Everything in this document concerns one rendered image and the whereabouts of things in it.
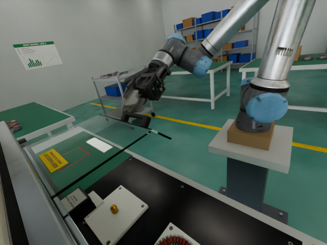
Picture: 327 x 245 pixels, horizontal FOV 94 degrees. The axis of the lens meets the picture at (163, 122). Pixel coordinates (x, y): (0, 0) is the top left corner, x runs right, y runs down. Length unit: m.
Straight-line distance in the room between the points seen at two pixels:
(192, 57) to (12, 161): 0.53
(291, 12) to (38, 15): 5.65
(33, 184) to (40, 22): 5.66
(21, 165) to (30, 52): 5.36
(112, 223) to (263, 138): 0.65
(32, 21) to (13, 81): 1.62
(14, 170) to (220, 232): 0.45
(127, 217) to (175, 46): 0.58
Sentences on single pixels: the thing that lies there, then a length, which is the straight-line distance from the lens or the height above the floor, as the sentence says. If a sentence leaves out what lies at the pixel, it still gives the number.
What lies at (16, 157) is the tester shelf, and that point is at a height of 1.12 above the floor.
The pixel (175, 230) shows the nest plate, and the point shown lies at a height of 0.78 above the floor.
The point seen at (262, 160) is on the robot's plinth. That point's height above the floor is 0.74.
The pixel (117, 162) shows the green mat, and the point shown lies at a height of 0.75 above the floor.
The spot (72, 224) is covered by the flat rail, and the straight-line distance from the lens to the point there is 0.26.
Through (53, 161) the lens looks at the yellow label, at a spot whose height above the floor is 1.07.
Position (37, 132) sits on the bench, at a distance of 1.78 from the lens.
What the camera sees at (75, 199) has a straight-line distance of 0.48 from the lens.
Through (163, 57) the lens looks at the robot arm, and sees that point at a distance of 0.56.
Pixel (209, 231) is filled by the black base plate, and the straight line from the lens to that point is 0.51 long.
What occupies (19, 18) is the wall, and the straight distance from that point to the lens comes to 5.72.
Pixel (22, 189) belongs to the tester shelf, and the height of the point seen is 1.11.
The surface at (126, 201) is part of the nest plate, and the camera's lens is 0.59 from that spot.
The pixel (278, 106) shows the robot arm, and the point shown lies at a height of 0.99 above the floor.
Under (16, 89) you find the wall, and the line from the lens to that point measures 5.49.
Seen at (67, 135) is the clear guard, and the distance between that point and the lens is 0.45.
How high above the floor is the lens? 1.22
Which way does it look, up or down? 26 degrees down
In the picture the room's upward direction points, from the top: 11 degrees counter-clockwise
